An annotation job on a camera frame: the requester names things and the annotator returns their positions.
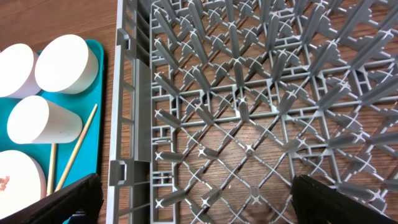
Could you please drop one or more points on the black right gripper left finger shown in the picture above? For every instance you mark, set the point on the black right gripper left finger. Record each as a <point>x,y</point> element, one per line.
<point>79,202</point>

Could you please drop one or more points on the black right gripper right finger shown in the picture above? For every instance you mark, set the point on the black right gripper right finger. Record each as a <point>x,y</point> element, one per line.
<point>315,202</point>

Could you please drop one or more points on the white cup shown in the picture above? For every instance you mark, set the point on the white cup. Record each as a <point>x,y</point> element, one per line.
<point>35,120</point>

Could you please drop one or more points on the grey dishwasher rack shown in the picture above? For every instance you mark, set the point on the grey dishwasher rack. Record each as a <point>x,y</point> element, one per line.
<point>218,105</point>

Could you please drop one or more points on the wooden chopstick left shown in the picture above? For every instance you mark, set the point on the wooden chopstick left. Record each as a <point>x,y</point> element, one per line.
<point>51,173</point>

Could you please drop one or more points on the wooden chopstick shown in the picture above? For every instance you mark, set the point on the wooden chopstick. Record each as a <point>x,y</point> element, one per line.
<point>51,173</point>
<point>76,149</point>

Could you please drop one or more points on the pink plate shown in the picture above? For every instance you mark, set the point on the pink plate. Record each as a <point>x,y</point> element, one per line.
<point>27,184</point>

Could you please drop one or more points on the wooden chopstick right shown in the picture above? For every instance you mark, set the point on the wooden chopstick right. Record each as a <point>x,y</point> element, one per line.
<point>76,149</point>

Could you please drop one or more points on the peanut shell scraps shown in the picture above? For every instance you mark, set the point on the peanut shell scraps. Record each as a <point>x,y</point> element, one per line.
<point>4,182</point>

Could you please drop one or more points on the white bowl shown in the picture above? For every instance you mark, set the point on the white bowl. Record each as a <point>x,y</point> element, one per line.
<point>66,65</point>

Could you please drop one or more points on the pink bowl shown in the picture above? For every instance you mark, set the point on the pink bowl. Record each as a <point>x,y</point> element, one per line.
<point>18,63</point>

